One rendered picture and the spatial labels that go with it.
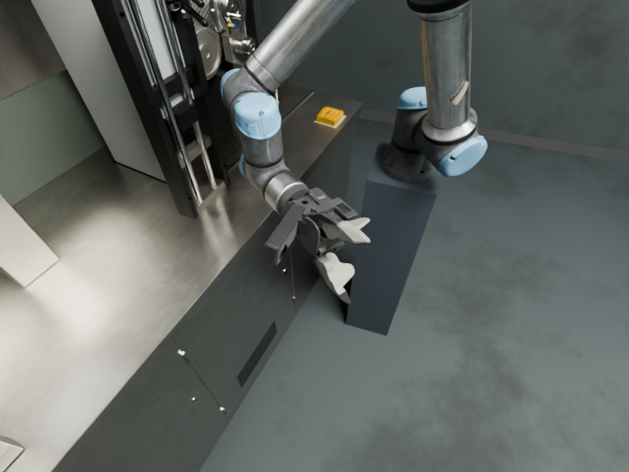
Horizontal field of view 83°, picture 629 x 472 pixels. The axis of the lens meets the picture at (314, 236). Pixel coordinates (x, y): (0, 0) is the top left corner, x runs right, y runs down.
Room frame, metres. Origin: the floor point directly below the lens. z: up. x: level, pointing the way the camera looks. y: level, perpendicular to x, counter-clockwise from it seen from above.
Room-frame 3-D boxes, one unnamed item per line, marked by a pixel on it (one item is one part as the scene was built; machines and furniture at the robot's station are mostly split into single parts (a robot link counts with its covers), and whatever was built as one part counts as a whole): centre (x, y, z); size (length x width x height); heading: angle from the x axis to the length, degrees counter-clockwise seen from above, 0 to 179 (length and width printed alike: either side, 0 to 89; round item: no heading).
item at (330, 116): (1.10, -0.05, 0.91); 0.07 x 0.07 x 0.02; 62
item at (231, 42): (1.02, 0.21, 1.05); 0.06 x 0.05 x 0.31; 62
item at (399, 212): (0.85, -0.27, 0.45); 0.20 x 0.20 x 0.90; 72
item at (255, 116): (0.57, 0.10, 1.21); 0.11 x 0.08 x 0.11; 22
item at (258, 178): (0.56, 0.10, 1.11); 0.11 x 0.08 x 0.09; 36
